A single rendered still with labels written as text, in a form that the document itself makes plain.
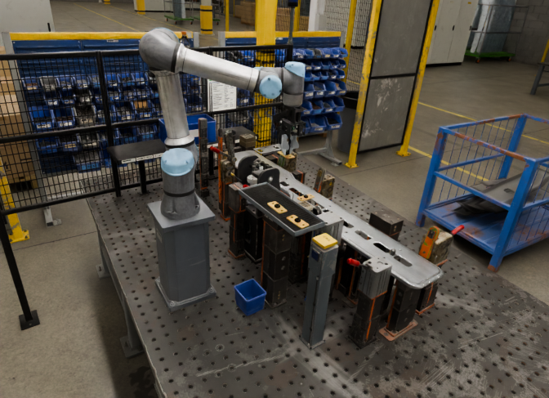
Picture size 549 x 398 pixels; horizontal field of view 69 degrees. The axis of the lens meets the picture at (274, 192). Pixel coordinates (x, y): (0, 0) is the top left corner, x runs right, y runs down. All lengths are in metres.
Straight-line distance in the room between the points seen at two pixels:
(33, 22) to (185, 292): 6.88
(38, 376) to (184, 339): 1.16
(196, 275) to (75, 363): 1.14
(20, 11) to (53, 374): 6.46
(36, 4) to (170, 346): 7.09
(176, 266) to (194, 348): 0.31
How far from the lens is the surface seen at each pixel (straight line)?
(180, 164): 1.46
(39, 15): 8.15
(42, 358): 2.72
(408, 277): 1.53
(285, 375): 1.52
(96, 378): 2.52
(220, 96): 2.67
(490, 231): 3.83
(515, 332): 1.97
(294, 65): 1.52
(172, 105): 1.55
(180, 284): 1.69
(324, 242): 1.32
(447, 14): 13.43
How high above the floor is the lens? 1.89
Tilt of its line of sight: 27 degrees down
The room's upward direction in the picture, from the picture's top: 3 degrees clockwise
